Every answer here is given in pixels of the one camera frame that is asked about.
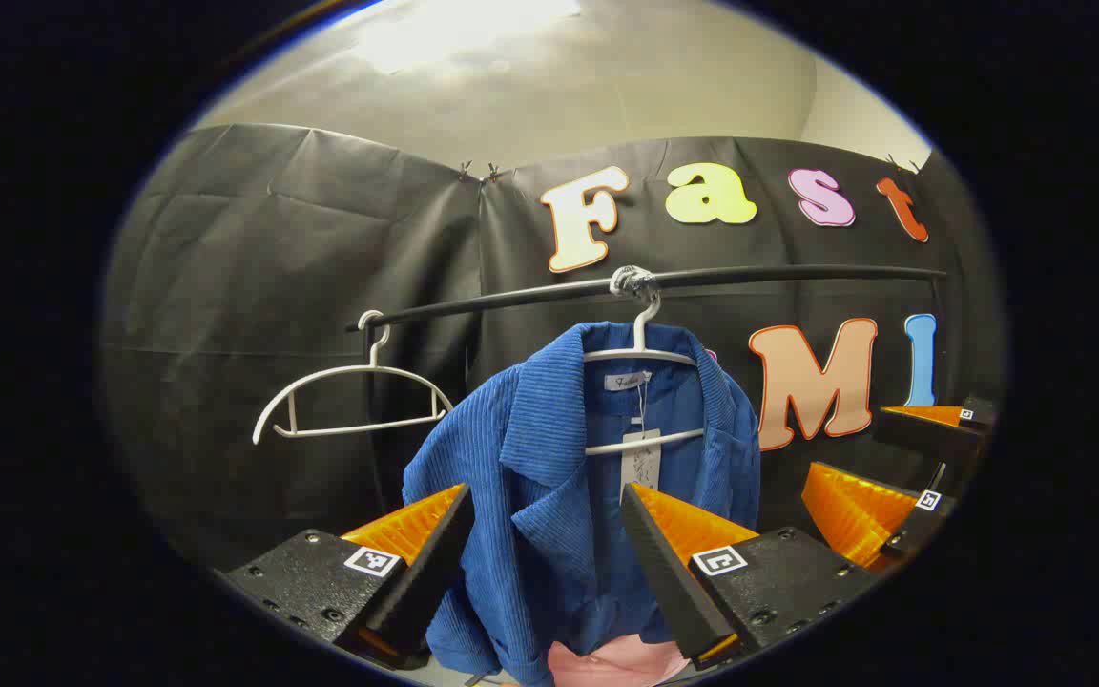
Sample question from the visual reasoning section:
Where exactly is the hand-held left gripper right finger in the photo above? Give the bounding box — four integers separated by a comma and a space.
619, 480, 882, 671

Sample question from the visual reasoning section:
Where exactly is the white plastic hanger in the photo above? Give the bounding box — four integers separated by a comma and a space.
252, 309, 455, 446
582, 265, 708, 457

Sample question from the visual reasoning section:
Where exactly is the blue corduroy jacket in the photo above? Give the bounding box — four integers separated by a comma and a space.
402, 321, 762, 687

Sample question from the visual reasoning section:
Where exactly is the pink laundry hamper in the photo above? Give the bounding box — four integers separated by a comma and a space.
548, 637, 694, 687

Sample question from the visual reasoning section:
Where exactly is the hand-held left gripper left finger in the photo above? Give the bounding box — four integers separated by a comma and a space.
223, 483, 476, 671

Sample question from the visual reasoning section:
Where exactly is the black clothes rack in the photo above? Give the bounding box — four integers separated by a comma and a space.
347, 264, 949, 521

